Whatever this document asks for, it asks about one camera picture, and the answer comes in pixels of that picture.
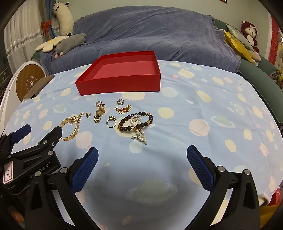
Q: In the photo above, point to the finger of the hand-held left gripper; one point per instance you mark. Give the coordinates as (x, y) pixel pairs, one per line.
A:
(52, 137)
(21, 133)

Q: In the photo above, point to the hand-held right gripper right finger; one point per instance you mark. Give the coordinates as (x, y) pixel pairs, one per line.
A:
(200, 168)

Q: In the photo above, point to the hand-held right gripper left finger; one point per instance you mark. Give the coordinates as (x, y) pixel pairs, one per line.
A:
(85, 171)

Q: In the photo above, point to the gold hoop earring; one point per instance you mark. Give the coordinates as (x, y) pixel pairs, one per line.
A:
(97, 103)
(120, 104)

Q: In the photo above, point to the red cardboard box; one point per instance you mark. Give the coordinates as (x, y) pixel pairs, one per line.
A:
(119, 85)

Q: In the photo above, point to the blue planet print tablecloth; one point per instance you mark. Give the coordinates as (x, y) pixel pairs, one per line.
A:
(199, 132)

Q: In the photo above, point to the brown flat case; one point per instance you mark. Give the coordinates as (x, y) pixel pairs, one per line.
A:
(37, 87)

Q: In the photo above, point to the white side table wooden disc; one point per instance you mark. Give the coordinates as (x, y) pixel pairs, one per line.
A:
(26, 77)

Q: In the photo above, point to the white flower cushion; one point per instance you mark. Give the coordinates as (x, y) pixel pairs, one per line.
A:
(47, 44)

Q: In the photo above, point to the grey plush toy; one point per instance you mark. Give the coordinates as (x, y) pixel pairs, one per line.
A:
(70, 42)

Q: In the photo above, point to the white sheer curtain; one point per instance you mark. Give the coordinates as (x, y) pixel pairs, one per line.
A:
(22, 28)

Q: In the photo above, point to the green sofa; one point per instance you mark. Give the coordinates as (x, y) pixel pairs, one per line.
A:
(254, 77)

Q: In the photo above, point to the red bow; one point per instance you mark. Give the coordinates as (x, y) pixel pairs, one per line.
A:
(46, 25)

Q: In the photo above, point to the blue curtain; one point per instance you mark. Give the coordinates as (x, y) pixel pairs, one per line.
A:
(53, 24)

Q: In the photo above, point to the white llama plush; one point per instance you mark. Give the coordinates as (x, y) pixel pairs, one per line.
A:
(64, 20)

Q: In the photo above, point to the yellow pillow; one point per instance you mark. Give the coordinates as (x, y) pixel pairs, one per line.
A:
(234, 42)

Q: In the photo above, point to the grey patterned pillow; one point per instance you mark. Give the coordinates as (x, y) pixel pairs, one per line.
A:
(240, 35)

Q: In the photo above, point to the blue sofa blanket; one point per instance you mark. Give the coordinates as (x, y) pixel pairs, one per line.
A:
(143, 31)

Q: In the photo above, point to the red monkey plush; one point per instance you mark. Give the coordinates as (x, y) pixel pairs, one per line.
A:
(248, 27)

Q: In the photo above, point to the red wall hanging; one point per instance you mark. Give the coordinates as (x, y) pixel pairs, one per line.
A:
(276, 39)

